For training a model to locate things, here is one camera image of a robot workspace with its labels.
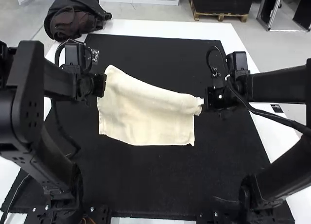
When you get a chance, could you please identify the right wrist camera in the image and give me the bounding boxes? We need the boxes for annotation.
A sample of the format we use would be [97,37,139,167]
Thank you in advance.
[225,51,250,72]

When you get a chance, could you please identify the wooden pallet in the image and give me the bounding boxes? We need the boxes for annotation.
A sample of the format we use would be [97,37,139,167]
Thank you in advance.
[188,0,249,23]

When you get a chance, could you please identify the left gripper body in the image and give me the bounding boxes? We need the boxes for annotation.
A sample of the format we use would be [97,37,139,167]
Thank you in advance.
[76,72,108,101]

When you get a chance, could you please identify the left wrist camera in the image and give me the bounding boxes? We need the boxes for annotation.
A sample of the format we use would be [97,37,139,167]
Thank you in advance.
[63,42,86,67]

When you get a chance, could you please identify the black cable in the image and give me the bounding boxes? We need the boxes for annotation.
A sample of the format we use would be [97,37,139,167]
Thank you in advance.
[227,82,311,135]
[206,46,228,78]
[54,40,73,66]

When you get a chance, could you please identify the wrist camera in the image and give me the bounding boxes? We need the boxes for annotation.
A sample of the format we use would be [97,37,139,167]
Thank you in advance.
[225,51,250,72]
[63,42,86,67]

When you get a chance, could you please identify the pale towel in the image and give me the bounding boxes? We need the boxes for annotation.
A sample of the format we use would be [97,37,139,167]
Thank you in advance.
[96,64,205,147]

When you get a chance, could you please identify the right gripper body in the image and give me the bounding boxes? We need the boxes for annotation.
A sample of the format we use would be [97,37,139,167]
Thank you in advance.
[205,84,235,112]

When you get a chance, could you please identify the black bag heap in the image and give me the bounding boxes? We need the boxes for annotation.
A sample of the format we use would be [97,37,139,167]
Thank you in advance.
[43,0,113,42]

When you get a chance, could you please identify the black crate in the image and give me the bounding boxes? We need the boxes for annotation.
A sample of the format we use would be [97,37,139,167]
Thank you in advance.
[189,0,256,15]

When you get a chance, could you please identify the black mat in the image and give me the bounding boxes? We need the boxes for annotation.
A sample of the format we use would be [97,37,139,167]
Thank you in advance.
[0,33,296,222]

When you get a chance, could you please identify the aluminium frame cart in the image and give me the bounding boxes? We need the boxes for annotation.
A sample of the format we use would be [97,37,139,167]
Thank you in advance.
[256,0,311,32]

